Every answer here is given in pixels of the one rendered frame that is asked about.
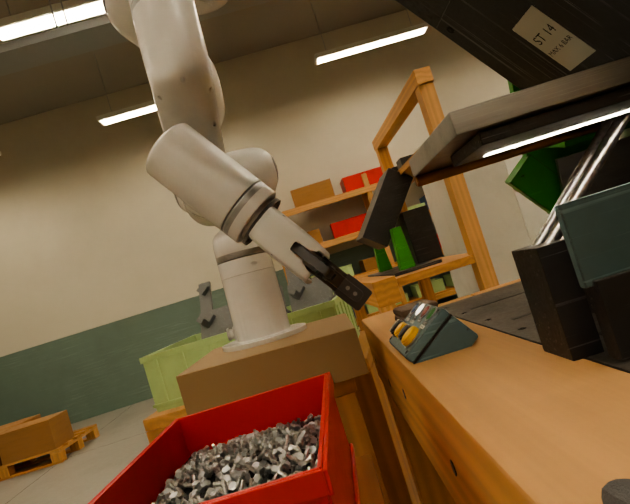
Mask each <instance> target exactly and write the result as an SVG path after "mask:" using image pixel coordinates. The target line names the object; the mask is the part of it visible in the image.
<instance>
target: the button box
mask: <svg viewBox="0 0 630 504"><path fill-rule="evenodd" d="M417 303H419V305H418V307H417V308H416V309H415V311H414V312H412V313H411V312H410V313H409V314H408V316H407V317H406V318H405V319H404V322H405V323H406V324H408V325H410V326H416V327H417V328H418V329H419V331H418V333H417V335H416V336H415V338H414V339H413V340H412V342H411V343H410V344H409V345H407V346H404V345H403V344H402V342H401V340H400V339H399V337H398V338H397V337H396V336H395V335H392V336H391V337H390V339H389V342H390V344H391V345H392V346H393V347H395V348H396V349H397V350H398V351H399V352H400V353H401V354H402V355H403V356H404V357H405V358H406V359H407V360H409V361H410V362H412V363H413V364H416V363H420V362H423V361H426V360H430V359H433V358H436V357H439V356H442V355H445V354H449V353H452V352H455V351H458V350H461V349H464V348H468V347H470V346H472V345H473V344H474V342H475V341H476V340H477V338H478V334H477V333H475V332H474V331H473V330H472V329H470V328H469V327H468V326H466V325H465V324H464V323H462V322H461V321H460V320H459V319H457V318H456V317H455V316H452V314H449V312H448V311H447V310H446V309H444V308H440V307H437V306H433V305H430V304H426V303H423V302H417ZM417 303H416V304H417ZM422 304H424V307H423V308H422V310H421V311H420V312H419V313H418V314H417V315H415V314H416V311H417V309H418V308H419V307H420V306H421V305H422ZM427 306H430V307H429V309H428V311H427V312H426V313H425V315H424V316H422V317H420V316H421V313H422V311H423V310H424V309H425V308H426V307H427ZM435 307H436V309H435V311H434V313H433V314H432V316H431V317H430V318H429V319H427V320H426V316H427V314H428V313H429V311H430V310H431V309H433V308H435Z"/></svg>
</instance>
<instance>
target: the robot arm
mask: <svg viewBox="0 0 630 504"><path fill-rule="evenodd" d="M102 2H103V6H104V11H105V13H106V15H107V17H108V19H109V20H110V22H111V24H112V25H113V26H114V28H115V29H116V30H117V31H118V32H119V33H120V34H121V35H122V36H123V37H125V38H126V39H127V40H129V41H130V42H132V43H133V44H135V45H136V46H137V47H139V48H140V51H141V55H142V58H143V62H144V66H145V70H146V73H147V77H148V80H149V84H150V87H151V91H152V94H153V98H154V101H155V105H156V108H157V112H158V115H159V119H160V122H161V126H162V129H163V134H162V135H161V136H160V138H159V139H158V140H157V141H156V143H155V144H154V145H153V147H152V149H151V150H150V153H149V155H148V158H147V161H146V170H147V173H148V174H149V175H150V176H151V177H153V178H154V179H155V180H157V181H158V182H159V183H160V184H162V185H163V186H164V187H166V188H167V189H168V190H169V191H171V192H172V193H173V194H174V197H175V199H176V202H177V204H178V206H179V207H180V208H181V209H182V210H184V211H185V212H187V213H188V214H189V215H190V217H191V218H192V219H193V220H195V221H196V222H197V223H199V224H201V225H204V226H216V227H217V228H218V229H220V231H219V232H218V233H217V234H216V235H215V236H214V238H213V250H214V254H215V258H216V262H217V265H218V269H219V273H220V277H221V281H222V284H223V288H224V292H225V296H226V300H227V303H228V307H229V311H230V315H231V318H232V322H233V327H232V329H229V328H227V329H226V331H227V336H228V339H229V341H231V340H232V339H235V341H233V342H230V343H228V344H226V345H224V346H223V347H222V349H223V352H234V351H239V350H244V349H248V348H252V347H256V346H260V345H263V344H267V343H270V342H273V341H277V340H280V339H283V338H286V337H289V336H291V335H294V334H297V333H299V332H301V331H303V330H305V329H306V328H307V326H306V323H296V324H291V325H290V324H289V320H288V316H287V312H286V309H285V305H284V301H283V298H282V294H281V290H280V287H279V283H278V279H277V276H276V272H275V268H274V264H273V261H272V258H274V259H275V260H276V261H278V262H279V263H280V264H281V265H283V266H284V267H285V268H287V269H288V270H289V271H291V272H292V273H293V274H294V275H296V276H297V277H298V278H300V279H301V280H302V281H303V282H305V283H306V284H310V283H311V282H312V280H311V279H310V278H309V276H310V275H311V273H312V274H313V275H314V276H316V278H318V279H319V280H321V281H322V282H323V283H325V284H326V285H327V286H329V287H330V288H331V289H332V290H334V292H333V293H335V294H336V295H337V296H338V297H340V298H341V299H342V300H344V301H345V302H346V303H347V304H349V305H350V306H351V307H353V308H354V309H355V310H357V311H358V310H360V309H361V308H362V306H363V305H364V304H365V302H366V301H367V300H368V299H369V297H370V296H371V295H372V291H371V290H370V289H368V288H367V287H366V286H365V285H363V284H362V283H361V282H359V281H358V280H357V279H356V278H354V277H353V276H352V275H350V274H349V273H348V274H346V273H345V272H344V271H342V270H341V269H340V268H339V267H337V266H336V265H335V264H333V263H332V262H331V261H330V260H329V259H330V253H329V252H327V251H326V250H325V249H324V248H323V247H322V246H321V245H320V244H319V243H318V242H317V241H316V240H315V239H314V238H312V237H311V236H310V235H309V234H308V233H307V232H305V231H304V230H303V229H302V228H301V227H299V226H298V225H297V224H296V223H294V222H293V221H292V220H290V219H289V218H288V217H287V216H285V215H284V214H283V213H282V212H280V211H279V210H278V207H279V205H280V203H281V200H280V199H278V198H275V197H276V192H275V190H276V187H277V183H278V179H279V177H278V169H277V165H276V163H275V161H274V158H273V157H272V156H271V155H270V154H269V153H268V152H267V151H265V150H263V149H261V148H245V149H240V150H235V151H231V152H227V153H225V148H224V143H223V137H222V132H221V125H222V123H223V120H224V113H225V106H224V99H223V93H222V89H221V85H220V81H219V78H218V74H217V71H216V68H215V66H214V64H213V63H212V61H211V60H210V58H209V57H208V52H207V48H206V44H205V40H204V36H203V32H202V29H201V25H200V21H199V17H198V16H199V15H203V14H207V13H210V12H213V11H215V10H218V9H219V8H221V7H222V6H224V5H225V4H226V3H227V2H228V0H102ZM294 253H295V254H294ZM296 254H297V255H298V256H299V257H301V258H302V259H303V260H302V259H301V258H299V257H298V256H297V255H296ZM323 261H325V262H326V263H323ZM314 271H315V272H316V271H319V272H318V273H317V274H316V273H315V272H314ZM331 283H332V284H331ZM335 286H336V287H337V288H336V287H335Z"/></svg>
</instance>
